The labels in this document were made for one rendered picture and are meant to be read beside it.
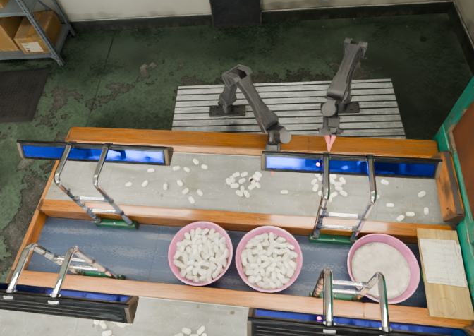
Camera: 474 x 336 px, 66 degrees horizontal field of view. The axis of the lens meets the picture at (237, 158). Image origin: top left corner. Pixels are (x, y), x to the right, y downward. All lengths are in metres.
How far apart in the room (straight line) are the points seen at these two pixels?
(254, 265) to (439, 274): 0.69
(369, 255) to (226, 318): 0.62
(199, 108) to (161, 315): 1.08
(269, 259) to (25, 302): 0.86
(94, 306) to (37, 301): 0.19
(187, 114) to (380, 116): 1.02
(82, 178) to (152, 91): 1.43
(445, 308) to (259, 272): 0.68
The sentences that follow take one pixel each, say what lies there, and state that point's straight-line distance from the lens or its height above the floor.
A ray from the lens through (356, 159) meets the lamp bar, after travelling 1.35.
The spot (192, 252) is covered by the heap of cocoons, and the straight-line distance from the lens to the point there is 1.62.
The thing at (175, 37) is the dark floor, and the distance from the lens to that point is 3.59.
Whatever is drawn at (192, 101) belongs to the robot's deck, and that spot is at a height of 0.67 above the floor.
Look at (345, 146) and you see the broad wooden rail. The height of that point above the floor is 0.76.
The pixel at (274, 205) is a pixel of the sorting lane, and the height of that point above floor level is 0.74.
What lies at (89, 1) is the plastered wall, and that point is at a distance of 3.78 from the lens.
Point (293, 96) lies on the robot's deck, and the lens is 2.08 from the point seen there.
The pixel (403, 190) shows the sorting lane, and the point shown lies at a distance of 1.76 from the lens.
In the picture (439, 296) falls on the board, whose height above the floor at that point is 0.78.
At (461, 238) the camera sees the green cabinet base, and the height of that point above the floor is 0.78.
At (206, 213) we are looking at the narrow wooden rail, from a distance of 1.62.
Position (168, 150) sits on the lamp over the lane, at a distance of 1.41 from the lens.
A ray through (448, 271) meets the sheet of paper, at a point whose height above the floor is 0.78.
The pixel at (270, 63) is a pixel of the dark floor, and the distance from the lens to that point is 3.21.
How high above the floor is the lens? 2.24
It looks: 58 degrees down
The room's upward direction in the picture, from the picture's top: 9 degrees counter-clockwise
